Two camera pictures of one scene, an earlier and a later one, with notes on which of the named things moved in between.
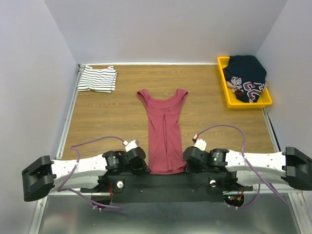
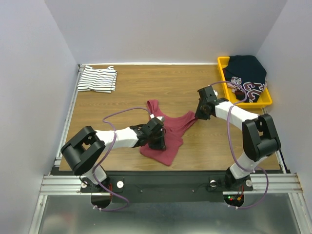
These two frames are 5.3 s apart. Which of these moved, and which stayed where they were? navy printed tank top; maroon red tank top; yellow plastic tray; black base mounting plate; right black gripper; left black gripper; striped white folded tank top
Moved: maroon red tank top; right black gripper; left black gripper
Stayed: yellow plastic tray; navy printed tank top; black base mounting plate; striped white folded tank top
